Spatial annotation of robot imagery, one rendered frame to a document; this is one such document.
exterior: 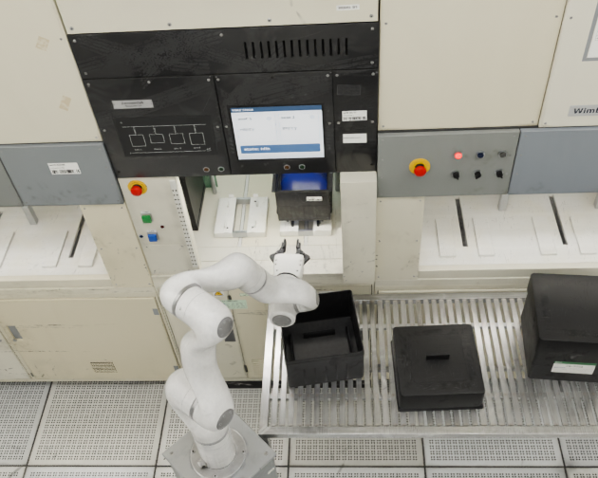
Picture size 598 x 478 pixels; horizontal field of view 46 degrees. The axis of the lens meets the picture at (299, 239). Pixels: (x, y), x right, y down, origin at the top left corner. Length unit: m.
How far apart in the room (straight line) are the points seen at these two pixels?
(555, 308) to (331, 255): 0.87
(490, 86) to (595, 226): 1.03
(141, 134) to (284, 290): 0.68
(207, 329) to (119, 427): 1.77
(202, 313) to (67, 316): 1.42
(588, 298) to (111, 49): 1.74
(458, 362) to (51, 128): 1.57
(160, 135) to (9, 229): 1.17
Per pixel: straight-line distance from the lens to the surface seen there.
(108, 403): 3.63
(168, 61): 2.15
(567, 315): 2.55
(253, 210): 2.97
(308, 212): 2.82
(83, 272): 3.00
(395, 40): 2.08
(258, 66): 2.12
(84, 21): 2.14
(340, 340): 2.69
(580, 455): 3.46
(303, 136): 2.26
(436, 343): 2.59
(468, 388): 2.51
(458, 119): 2.27
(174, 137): 2.32
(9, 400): 3.83
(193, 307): 1.85
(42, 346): 3.44
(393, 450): 3.33
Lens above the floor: 3.00
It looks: 48 degrees down
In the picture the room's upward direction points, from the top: 6 degrees counter-clockwise
